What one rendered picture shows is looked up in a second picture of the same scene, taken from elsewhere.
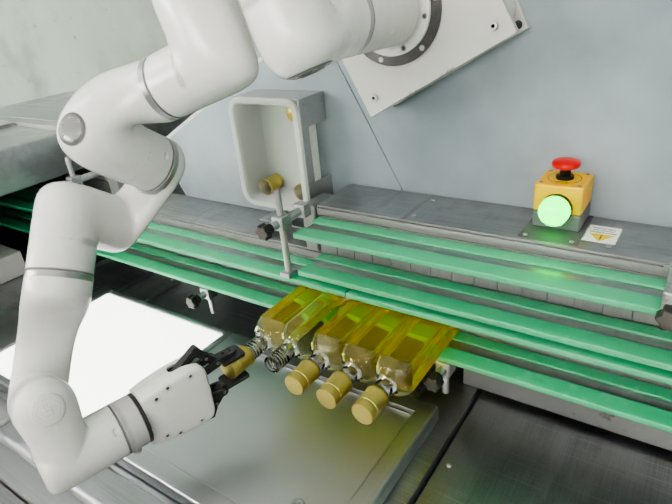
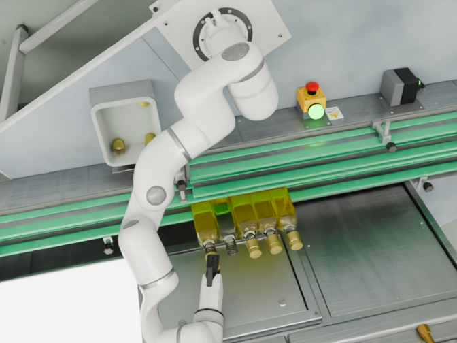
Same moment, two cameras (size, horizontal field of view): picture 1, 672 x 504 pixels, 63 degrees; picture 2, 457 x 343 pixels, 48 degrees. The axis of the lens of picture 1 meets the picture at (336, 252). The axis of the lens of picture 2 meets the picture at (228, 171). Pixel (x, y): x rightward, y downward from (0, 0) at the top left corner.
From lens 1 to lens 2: 0.94 m
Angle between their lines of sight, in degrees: 40
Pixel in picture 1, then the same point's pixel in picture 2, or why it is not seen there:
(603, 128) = (321, 64)
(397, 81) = not seen: hidden behind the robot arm
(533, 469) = (336, 225)
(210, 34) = (226, 116)
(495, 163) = not seen: hidden behind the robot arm
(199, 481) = (232, 327)
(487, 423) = (303, 218)
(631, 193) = (334, 88)
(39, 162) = not seen: outside the picture
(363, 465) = (287, 268)
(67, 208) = (154, 238)
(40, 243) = (154, 265)
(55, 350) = (156, 316)
